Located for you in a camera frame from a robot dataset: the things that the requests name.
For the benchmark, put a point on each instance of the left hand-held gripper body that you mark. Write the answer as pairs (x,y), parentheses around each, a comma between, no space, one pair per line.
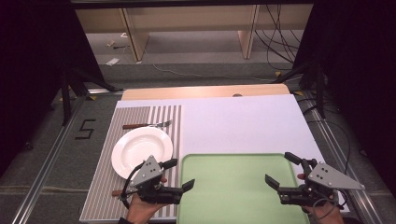
(146,174)

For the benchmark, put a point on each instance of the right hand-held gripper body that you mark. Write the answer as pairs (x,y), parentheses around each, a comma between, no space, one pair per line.
(327,178)

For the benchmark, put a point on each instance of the white plate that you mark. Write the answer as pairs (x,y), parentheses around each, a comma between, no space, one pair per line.
(137,149)

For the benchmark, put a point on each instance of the person's left hand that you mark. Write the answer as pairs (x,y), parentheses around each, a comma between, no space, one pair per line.
(140,209)

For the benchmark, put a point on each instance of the person's right hand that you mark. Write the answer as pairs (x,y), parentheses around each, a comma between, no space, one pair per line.
(323,215)

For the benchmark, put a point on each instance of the green tray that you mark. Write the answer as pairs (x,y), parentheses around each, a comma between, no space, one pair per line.
(233,189)

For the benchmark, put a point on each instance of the grey striped placemat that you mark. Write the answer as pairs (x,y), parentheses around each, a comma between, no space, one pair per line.
(102,186)

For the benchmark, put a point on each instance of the white table board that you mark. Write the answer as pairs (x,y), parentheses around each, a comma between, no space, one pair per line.
(243,124)

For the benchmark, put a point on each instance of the black tripod stand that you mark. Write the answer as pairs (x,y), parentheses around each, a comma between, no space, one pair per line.
(320,90)
(65,96)

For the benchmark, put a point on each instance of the wooden table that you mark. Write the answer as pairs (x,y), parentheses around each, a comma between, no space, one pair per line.
(202,91)

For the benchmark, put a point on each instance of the black curtain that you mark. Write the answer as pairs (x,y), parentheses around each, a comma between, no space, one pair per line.
(358,77)
(37,62)

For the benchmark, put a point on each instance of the white paper scrap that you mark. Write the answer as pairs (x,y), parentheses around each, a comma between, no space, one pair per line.
(112,61)

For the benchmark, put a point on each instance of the wooden shelf unit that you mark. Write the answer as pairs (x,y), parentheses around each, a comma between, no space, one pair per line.
(137,40)

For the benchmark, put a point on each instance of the aluminium floor rail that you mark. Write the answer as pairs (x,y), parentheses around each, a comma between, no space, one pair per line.
(355,186)
(43,174)

